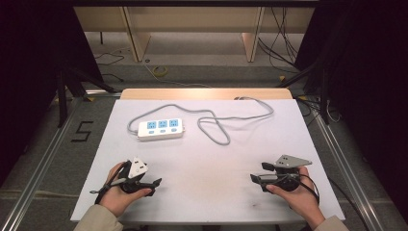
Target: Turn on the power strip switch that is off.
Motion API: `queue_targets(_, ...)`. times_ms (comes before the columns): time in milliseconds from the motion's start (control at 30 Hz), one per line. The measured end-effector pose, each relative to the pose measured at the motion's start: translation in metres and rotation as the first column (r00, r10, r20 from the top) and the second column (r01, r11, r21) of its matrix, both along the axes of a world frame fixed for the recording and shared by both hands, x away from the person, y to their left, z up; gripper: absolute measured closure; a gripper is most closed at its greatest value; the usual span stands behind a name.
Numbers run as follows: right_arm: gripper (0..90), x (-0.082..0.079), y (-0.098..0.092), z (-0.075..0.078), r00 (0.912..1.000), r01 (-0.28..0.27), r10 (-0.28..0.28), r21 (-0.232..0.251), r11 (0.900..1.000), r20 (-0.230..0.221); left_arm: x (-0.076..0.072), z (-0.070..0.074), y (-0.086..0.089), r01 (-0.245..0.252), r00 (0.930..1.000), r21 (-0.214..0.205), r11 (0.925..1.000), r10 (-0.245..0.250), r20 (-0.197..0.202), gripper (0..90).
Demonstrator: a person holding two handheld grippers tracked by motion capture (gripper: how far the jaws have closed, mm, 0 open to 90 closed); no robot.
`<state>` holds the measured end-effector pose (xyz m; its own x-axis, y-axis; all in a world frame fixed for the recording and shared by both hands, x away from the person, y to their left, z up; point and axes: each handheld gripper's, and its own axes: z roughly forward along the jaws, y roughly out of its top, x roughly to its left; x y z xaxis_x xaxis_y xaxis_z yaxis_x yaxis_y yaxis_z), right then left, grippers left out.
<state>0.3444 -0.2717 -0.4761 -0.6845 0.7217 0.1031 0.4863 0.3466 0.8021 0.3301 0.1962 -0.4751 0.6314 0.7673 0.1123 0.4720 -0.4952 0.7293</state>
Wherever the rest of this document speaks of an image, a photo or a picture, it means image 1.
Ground dark curtain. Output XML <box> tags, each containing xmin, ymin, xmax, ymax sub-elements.
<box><xmin>0</xmin><ymin>0</ymin><xmax>104</xmax><ymax>189</ymax></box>
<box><xmin>293</xmin><ymin>0</ymin><xmax>408</xmax><ymax>222</ymax></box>

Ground person's left hand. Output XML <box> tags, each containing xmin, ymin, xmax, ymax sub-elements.
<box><xmin>98</xmin><ymin>162</ymin><xmax>153</xmax><ymax>218</ymax></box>

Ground white floor cable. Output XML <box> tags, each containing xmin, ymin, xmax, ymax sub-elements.
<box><xmin>140</xmin><ymin>59</ymin><xmax>214</xmax><ymax>90</ymax></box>

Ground bundle of black floor cables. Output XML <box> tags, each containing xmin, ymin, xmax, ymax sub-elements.
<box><xmin>257</xmin><ymin>7</ymin><xmax>301</xmax><ymax>74</ymax></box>

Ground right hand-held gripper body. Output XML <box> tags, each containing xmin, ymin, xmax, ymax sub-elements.
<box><xmin>265</xmin><ymin>154</ymin><xmax>313</xmax><ymax>193</ymax></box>

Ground yellow tape roll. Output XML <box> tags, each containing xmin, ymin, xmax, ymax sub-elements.
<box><xmin>151</xmin><ymin>64</ymin><xmax>168</xmax><ymax>78</ymax></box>

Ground metal floor rail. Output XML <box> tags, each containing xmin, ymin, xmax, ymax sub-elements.
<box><xmin>0</xmin><ymin>90</ymin><xmax>122</xmax><ymax>231</ymax></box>
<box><xmin>299</xmin><ymin>95</ymin><xmax>388</xmax><ymax>231</ymax></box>

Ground grey power strip cable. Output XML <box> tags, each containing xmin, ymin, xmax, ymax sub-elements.
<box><xmin>126</xmin><ymin>95</ymin><xmax>275</xmax><ymax>146</ymax></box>

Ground person's right hand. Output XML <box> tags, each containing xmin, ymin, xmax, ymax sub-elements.
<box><xmin>266</xmin><ymin>174</ymin><xmax>326</xmax><ymax>231</ymax></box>

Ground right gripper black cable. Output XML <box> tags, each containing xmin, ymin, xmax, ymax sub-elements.
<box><xmin>288</xmin><ymin>172</ymin><xmax>371</xmax><ymax>231</ymax></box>

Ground thin black floor cable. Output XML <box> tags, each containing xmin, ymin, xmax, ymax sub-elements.
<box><xmin>93</xmin><ymin>50</ymin><xmax>126</xmax><ymax>83</ymax></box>

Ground wooden table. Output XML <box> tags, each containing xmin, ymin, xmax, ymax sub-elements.
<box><xmin>119</xmin><ymin>88</ymin><xmax>293</xmax><ymax>101</ymax></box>

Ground light wooden desk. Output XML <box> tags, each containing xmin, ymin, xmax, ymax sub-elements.
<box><xmin>73</xmin><ymin>6</ymin><xmax>316</xmax><ymax>64</ymax></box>

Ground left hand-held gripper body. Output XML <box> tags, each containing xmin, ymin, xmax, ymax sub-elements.
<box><xmin>116</xmin><ymin>156</ymin><xmax>154</xmax><ymax>194</ymax></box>

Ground black metal stand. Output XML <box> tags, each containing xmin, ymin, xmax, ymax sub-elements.
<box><xmin>276</xmin><ymin>57</ymin><xmax>332</xmax><ymax>126</ymax></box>
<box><xmin>55</xmin><ymin>62</ymin><xmax>118</xmax><ymax>129</ymax></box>

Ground white power strip blue sockets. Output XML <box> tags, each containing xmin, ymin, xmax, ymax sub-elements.
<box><xmin>137</xmin><ymin>117</ymin><xmax>186</xmax><ymax>142</ymax></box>

